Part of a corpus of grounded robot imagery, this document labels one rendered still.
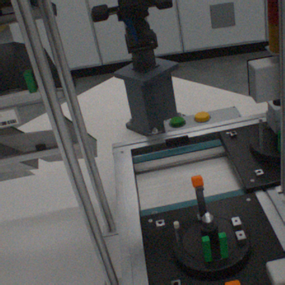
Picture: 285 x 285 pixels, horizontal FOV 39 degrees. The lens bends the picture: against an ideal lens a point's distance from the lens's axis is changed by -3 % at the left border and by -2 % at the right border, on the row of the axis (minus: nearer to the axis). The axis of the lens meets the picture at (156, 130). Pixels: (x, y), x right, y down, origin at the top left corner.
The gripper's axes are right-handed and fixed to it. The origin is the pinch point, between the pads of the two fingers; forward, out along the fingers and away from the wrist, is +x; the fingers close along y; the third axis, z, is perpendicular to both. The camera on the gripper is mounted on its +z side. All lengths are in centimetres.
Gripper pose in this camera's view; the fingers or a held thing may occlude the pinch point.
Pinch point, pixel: (135, 28)
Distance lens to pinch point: 100.8
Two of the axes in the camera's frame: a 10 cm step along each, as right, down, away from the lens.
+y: 9.8, -2.0, 0.2
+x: 1.6, 8.5, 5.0
